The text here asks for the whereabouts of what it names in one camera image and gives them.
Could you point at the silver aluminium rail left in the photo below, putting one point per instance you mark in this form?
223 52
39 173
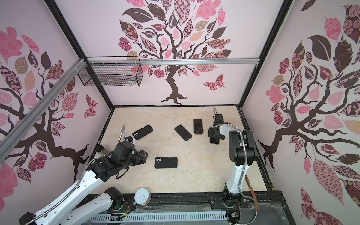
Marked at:
19 131

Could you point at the white slotted cable duct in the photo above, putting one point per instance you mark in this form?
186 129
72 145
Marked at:
159 217

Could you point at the black wire basket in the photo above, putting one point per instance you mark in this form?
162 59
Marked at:
112 71

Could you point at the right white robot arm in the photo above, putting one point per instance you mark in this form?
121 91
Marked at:
252 157

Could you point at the black smartphone with silver frame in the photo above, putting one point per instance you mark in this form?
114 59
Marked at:
198 126

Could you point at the silver aluminium rail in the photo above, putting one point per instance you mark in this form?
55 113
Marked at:
19 131
153 62

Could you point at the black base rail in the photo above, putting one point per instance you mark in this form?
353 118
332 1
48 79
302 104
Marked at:
274 209

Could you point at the white round can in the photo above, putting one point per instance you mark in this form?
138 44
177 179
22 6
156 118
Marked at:
142 197

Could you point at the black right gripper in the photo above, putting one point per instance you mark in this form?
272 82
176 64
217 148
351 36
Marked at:
210 133

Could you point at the silver aluminium rail back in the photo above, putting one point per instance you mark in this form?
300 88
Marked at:
153 62

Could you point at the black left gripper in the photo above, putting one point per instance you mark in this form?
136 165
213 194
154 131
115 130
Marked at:
142 160

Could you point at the brown wooden stick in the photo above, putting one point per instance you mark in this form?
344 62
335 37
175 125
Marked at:
252 193

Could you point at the glass spice jar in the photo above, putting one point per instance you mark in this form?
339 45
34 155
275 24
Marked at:
101 151

